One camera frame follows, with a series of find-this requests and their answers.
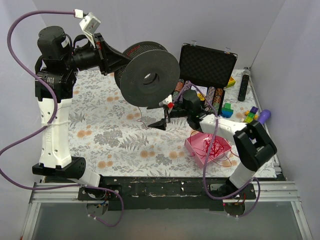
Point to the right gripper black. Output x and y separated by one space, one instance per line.
168 114

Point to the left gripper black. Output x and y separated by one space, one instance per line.
102 53

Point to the black filament spool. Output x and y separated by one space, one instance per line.
150 76

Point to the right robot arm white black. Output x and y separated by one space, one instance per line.
252 142

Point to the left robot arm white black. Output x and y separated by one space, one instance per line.
57 69

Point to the pink open box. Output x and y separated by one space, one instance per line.
198 147

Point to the floral table mat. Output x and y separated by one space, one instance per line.
114 138

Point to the blue green toy block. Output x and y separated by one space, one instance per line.
226 111

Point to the black poker chip case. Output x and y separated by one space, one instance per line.
207 68

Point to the yellow green toy block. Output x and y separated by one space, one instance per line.
231 82

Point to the black remote control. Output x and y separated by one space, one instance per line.
244 85

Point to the colourful toy block stack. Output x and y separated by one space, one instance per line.
251 115

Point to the purple cylindrical toy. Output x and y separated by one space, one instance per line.
264 116

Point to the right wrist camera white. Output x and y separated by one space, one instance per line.
167 103

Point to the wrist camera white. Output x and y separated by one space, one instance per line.
167 103
89 24

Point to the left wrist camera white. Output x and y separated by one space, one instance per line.
89 24

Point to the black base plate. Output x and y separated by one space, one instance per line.
157 193

